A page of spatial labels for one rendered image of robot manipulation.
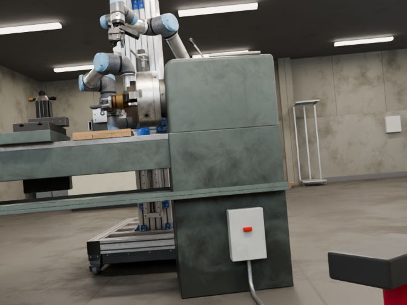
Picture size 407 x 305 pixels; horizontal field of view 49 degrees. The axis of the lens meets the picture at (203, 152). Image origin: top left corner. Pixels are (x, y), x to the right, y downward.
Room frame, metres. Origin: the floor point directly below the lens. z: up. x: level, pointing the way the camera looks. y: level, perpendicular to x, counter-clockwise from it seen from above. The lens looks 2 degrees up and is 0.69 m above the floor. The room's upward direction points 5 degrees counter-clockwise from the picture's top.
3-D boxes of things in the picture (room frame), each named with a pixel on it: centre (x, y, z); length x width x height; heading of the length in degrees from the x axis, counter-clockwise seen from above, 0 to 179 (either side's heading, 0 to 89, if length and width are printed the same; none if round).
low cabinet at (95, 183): (9.33, 1.77, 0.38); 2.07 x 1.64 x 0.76; 178
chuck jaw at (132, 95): (2.41, 0.36, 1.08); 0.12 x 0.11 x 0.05; 6
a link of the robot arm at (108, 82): (3.19, 0.66, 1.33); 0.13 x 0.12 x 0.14; 121
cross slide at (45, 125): (2.46, 0.89, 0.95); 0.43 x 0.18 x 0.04; 6
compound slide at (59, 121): (2.53, 0.87, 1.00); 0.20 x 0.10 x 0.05; 96
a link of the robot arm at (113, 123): (2.76, 0.53, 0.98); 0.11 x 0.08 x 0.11; 121
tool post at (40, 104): (2.52, 0.89, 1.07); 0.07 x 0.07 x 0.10; 6
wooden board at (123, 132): (2.48, 0.54, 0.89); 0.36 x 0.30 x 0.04; 6
